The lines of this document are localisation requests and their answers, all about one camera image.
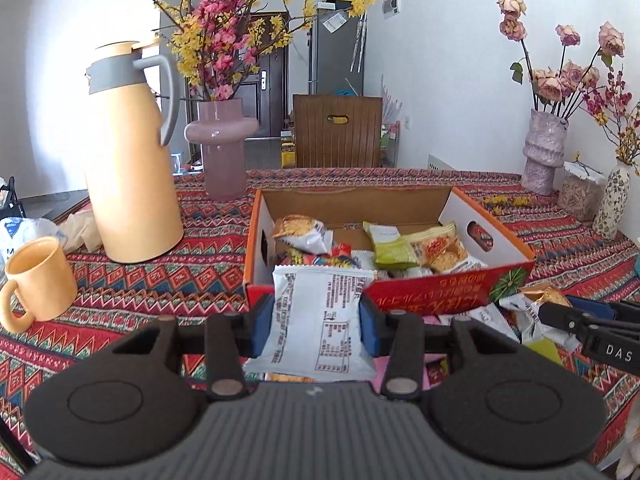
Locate textured pink ceramic vase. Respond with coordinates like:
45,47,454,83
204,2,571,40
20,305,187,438
521,110,568,196

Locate white printed snack packet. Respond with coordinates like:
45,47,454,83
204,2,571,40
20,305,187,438
244,266,376,382

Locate pink glass vase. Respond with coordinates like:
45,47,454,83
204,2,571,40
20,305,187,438
184,99,259,200

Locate floral white small vase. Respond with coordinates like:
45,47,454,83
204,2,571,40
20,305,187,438
592,160,631,240

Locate yellow thermos jug grey handle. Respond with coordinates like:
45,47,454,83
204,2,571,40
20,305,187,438
86,41,183,263

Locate yellow red snack packet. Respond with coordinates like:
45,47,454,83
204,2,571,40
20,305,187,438
406,222,469,273

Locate orange cardboard snack box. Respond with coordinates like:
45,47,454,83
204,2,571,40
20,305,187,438
244,186,535,315

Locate grey refrigerator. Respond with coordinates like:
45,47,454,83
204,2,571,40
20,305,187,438
308,9,366,96

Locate pink yellow artificial flowers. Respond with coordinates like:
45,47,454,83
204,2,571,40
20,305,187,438
128,0,378,102

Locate cracker snack packet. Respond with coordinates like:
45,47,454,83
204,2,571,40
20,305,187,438
271,214,333,255

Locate white blue plastic bag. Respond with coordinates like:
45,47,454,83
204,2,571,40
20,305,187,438
0,217,67,268

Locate yellow ceramic mug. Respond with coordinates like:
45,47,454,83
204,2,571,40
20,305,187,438
1,236,78,334

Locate dried pink roses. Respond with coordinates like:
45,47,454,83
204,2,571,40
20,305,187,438
497,0,626,122

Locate dark entrance door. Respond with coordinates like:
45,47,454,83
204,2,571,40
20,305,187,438
234,12,292,139

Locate brown wooden chair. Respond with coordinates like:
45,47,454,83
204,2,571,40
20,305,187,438
293,94,383,168

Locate green snack packet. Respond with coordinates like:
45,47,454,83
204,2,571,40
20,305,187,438
362,222,420,271

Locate large colourful chip bag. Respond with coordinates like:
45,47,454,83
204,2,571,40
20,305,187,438
277,244,360,269

